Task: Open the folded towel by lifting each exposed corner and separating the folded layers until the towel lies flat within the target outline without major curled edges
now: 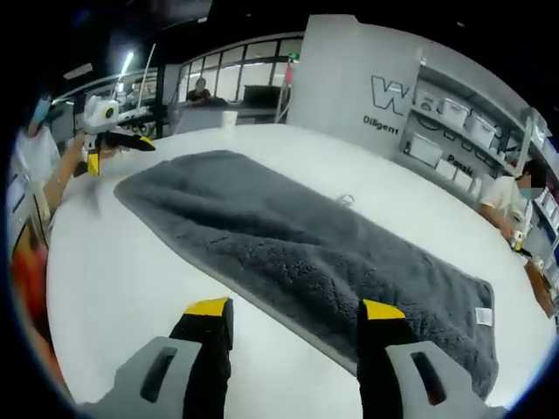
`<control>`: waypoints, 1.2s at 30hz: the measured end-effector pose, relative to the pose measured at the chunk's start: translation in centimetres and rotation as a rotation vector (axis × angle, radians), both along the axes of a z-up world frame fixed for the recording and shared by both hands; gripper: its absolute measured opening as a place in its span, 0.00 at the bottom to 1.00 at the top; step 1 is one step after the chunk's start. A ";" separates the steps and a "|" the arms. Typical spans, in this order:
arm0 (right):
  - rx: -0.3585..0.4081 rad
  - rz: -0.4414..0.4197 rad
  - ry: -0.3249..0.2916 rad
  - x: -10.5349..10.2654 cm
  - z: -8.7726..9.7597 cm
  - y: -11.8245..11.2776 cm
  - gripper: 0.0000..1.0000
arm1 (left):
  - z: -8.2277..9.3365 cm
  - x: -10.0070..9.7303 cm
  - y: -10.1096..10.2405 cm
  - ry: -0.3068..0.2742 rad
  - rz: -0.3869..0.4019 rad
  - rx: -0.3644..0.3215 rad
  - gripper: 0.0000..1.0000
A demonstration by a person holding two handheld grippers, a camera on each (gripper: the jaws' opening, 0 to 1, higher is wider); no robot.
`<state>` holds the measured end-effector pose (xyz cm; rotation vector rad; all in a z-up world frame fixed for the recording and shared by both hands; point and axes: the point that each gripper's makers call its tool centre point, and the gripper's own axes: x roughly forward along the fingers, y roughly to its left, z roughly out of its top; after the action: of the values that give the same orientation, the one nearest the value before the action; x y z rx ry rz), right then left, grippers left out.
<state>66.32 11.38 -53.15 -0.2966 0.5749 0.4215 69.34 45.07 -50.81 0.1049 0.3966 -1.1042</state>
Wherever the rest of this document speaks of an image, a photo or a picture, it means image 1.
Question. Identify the grey fluffy towel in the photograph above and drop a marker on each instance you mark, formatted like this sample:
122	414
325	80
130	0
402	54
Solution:
279	240

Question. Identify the flat white carton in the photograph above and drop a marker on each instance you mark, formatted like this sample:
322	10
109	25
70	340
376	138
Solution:
446	168

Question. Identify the person's masked head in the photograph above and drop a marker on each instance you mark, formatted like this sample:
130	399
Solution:
41	111

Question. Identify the reception counter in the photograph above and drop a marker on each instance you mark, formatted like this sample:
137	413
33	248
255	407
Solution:
205	115

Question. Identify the white paper cup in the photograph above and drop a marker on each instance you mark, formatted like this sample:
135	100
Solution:
229	121

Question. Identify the person's orange clothing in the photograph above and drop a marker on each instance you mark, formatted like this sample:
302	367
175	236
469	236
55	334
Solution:
30	279

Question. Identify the black monitor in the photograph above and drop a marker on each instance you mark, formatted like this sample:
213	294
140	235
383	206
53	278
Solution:
261	100

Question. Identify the pink hanging object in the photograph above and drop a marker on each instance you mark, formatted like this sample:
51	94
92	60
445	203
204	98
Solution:
289	75

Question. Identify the wooden tray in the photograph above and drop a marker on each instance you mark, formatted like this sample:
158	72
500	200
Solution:
540	286

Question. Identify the large white storage bin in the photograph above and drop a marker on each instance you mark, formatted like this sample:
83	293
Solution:
424	149

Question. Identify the grey metal shelf rack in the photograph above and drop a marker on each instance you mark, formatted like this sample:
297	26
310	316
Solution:
480	139

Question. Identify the white lidded storage bin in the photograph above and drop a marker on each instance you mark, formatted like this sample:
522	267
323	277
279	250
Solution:
481	128
425	101
455	112

